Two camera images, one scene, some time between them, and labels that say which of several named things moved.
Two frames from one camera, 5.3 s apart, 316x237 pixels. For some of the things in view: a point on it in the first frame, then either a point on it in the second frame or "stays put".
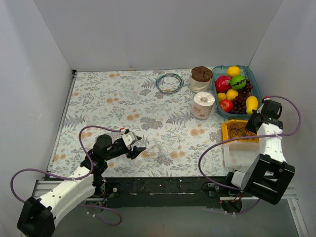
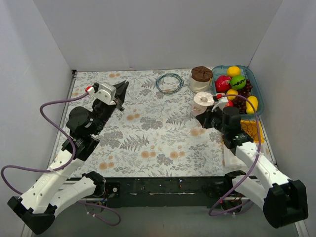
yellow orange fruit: (233, 71) stays put
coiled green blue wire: (169, 92) stays put
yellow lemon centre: (231, 94) stays put
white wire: (159, 152) → (159, 101)
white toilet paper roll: (202, 105) stays put
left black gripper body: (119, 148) → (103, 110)
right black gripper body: (255, 121) → (206, 118)
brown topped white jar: (200, 78) stays put
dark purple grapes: (239, 102) stays put
